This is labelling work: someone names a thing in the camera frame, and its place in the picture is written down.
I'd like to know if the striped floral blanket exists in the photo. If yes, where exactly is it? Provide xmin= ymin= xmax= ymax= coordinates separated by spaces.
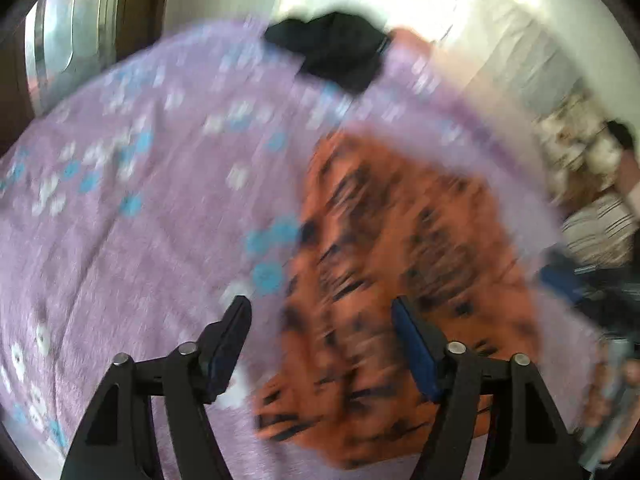
xmin=562 ymin=193 xmax=639 ymax=266

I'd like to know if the purple floral bed sheet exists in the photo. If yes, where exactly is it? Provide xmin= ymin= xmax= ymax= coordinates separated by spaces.
xmin=1 ymin=20 xmax=560 ymax=479

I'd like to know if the orange black floral garment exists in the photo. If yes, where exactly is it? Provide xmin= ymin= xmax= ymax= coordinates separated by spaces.
xmin=255 ymin=130 xmax=540 ymax=469

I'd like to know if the stained glass wooden door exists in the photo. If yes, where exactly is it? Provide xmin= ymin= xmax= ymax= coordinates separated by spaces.
xmin=1 ymin=0 xmax=166 ymax=152

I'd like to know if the cream brown floral cloth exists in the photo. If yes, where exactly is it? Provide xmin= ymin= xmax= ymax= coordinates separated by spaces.
xmin=535 ymin=91 xmax=622 ymax=214

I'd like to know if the pink mattress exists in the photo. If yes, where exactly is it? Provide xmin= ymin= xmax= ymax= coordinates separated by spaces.
xmin=392 ymin=27 xmax=544 ymax=174

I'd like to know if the black crumpled garment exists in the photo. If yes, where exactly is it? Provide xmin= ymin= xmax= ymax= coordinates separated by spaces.
xmin=262 ymin=11 xmax=392 ymax=96

